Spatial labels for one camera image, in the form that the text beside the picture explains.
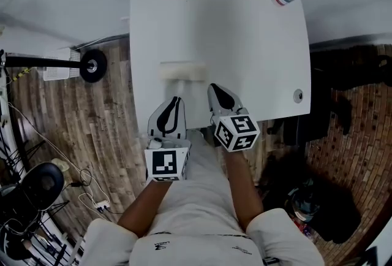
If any white cable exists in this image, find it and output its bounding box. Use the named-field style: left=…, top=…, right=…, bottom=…
left=7, top=102, right=111, bottom=213

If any black office chair with clothes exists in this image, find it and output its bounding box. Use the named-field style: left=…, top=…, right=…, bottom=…
left=260, top=151, right=362, bottom=244

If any white perforated plastic box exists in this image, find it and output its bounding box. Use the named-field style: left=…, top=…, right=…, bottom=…
left=42, top=47, right=81, bottom=82

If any blue and brown bag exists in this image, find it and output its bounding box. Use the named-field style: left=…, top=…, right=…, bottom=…
left=284, top=178, right=321, bottom=222

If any black coat rack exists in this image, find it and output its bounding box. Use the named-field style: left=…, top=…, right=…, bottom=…
left=0, top=48, right=108, bottom=84

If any person's right forearm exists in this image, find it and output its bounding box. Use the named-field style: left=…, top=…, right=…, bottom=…
left=225, top=150, right=265, bottom=232

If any white glasses case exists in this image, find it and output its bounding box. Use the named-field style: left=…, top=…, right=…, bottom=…
left=159, top=61, right=208, bottom=82

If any yellow black striped tape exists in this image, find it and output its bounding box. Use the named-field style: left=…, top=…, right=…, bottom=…
left=12, top=67, right=33, bottom=82

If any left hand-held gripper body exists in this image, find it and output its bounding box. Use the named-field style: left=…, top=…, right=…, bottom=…
left=143, top=135, right=192, bottom=183

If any person's left forearm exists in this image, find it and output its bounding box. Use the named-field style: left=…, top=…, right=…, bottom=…
left=118, top=180, right=172, bottom=238

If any person's white t-shirt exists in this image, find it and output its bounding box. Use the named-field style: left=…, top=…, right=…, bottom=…
left=80, top=128, right=325, bottom=266

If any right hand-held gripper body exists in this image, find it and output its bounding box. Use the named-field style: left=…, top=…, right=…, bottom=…
left=210, top=107, right=261, bottom=153

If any black padded chair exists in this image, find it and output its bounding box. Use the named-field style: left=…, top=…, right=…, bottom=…
left=0, top=162, right=65, bottom=262

